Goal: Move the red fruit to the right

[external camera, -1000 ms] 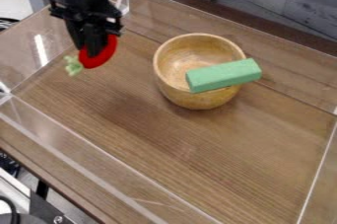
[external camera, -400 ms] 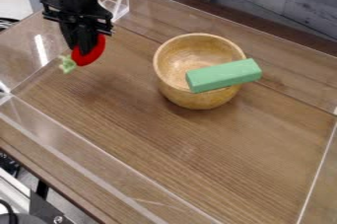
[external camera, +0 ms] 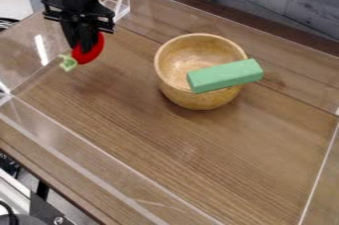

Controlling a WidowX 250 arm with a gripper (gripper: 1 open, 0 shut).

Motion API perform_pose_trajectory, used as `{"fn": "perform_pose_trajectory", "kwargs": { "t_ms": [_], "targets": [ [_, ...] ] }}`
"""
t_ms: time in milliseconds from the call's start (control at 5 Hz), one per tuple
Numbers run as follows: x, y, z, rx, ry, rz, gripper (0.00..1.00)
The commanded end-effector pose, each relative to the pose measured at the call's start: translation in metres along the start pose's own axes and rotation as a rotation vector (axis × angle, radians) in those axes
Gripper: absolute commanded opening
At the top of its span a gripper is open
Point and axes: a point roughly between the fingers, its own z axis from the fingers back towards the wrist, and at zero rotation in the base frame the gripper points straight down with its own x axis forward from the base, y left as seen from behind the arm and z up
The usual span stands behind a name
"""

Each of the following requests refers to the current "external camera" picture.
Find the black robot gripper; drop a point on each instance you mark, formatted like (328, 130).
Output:
(81, 11)

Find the red plush fruit green stem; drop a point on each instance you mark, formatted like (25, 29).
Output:
(78, 57)

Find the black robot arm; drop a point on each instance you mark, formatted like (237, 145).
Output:
(83, 18)

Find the clear acrylic tray walls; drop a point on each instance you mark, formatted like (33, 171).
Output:
(141, 162)

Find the green rectangular block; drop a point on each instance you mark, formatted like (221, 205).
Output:
(225, 75)

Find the clear acrylic corner bracket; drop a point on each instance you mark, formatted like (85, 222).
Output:
(119, 7)

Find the black metal table bracket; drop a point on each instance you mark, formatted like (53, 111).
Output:
(43, 210)

